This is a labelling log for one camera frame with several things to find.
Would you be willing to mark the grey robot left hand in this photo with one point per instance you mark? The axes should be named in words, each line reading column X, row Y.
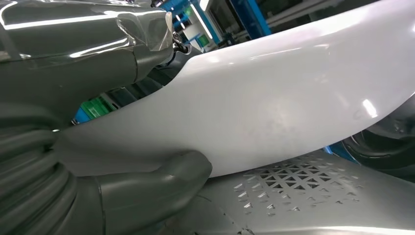
column 64, row 58

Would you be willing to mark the black round part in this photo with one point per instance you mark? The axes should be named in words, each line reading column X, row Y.
column 389, row 146

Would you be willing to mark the green plastic crate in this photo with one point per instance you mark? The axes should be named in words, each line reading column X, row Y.
column 203, row 39
column 97, row 108

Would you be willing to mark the grey perforated panel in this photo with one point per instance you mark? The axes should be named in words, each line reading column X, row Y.
column 324, row 207

